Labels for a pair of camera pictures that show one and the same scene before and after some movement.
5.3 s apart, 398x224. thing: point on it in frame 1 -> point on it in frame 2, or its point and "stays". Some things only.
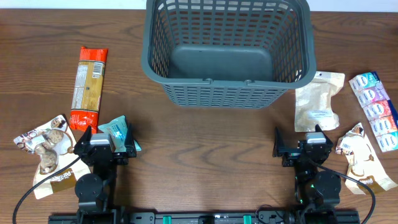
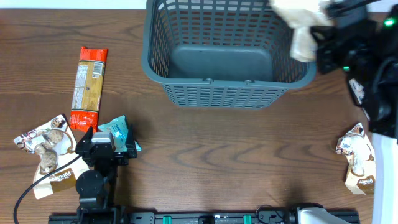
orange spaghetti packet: [87, 89] stays
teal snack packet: [117, 130] stays
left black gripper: [121, 159] stays
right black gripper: [289, 156] -> [328, 37]
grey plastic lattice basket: [228, 54] stays
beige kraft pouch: [313, 103] -> [301, 16]
